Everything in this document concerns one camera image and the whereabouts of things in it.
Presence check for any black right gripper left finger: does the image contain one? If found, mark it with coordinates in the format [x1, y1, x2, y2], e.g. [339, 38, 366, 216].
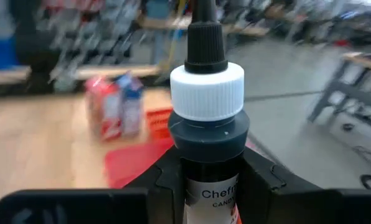
[0, 146, 186, 224]

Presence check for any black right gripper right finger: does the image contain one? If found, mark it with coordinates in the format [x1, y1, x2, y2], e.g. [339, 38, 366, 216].
[236, 146, 371, 224]

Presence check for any large black-nozzle colouring bottle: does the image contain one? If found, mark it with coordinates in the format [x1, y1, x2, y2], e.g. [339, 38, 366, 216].
[167, 0, 251, 224]

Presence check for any pink plastic tray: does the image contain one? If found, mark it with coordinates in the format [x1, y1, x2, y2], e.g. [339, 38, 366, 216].
[103, 136, 262, 190]

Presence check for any red small carton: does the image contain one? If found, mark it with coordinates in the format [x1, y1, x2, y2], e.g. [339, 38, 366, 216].
[85, 76, 124, 142]

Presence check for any blue small carton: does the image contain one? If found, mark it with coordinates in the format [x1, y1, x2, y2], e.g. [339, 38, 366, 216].
[115, 72, 145, 138]

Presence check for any red plastic basket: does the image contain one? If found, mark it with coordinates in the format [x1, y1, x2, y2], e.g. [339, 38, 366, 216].
[145, 107, 175, 141]

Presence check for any wooden table with black legs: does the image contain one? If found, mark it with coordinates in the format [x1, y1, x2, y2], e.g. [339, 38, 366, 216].
[306, 51, 371, 134]

